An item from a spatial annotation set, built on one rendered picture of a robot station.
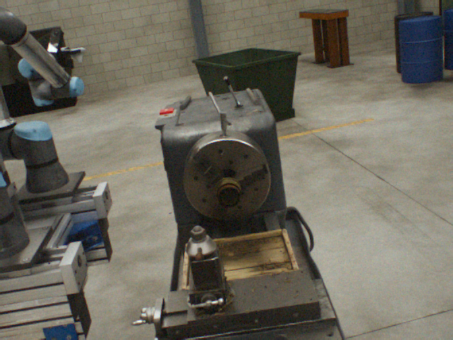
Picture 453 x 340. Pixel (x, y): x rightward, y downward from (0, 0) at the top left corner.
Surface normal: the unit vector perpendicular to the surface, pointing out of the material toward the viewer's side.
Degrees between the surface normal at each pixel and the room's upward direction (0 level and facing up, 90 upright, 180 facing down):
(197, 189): 90
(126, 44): 90
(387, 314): 0
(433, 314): 0
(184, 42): 90
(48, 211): 90
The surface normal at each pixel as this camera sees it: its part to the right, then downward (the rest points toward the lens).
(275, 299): -0.15, -0.93
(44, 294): 0.06, 0.33
